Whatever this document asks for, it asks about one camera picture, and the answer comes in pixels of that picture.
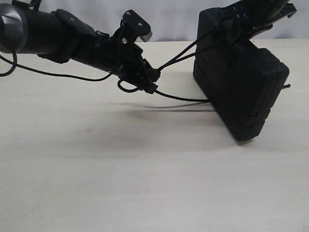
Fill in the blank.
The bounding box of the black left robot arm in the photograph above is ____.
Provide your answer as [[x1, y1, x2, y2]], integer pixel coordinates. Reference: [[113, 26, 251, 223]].
[[0, 0, 160, 94]]

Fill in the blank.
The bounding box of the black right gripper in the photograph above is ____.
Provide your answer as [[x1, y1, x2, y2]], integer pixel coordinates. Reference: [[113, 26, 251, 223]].
[[220, 0, 297, 46]]

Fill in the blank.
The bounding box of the thin black left cable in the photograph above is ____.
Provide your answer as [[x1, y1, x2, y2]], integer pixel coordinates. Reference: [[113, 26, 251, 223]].
[[0, 52, 114, 82]]

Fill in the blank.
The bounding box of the white backdrop curtain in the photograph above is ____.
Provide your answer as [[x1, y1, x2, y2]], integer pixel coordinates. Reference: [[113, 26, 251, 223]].
[[39, 0, 309, 42]]

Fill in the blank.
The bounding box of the black plastic carry case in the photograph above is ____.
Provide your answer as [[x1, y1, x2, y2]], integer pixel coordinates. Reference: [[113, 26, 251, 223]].
[[193, 8, 290, 142]]

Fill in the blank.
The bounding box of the black cord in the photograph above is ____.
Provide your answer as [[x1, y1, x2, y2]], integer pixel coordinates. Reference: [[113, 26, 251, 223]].
[[117, 23, 291, 102]]

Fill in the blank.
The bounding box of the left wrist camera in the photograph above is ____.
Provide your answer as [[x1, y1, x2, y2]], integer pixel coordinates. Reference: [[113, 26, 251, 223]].
[[120, 10, 153, 44]]

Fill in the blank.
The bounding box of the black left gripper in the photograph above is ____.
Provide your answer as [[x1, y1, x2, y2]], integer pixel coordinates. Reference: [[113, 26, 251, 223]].
[[96, 36, 162, 95]]

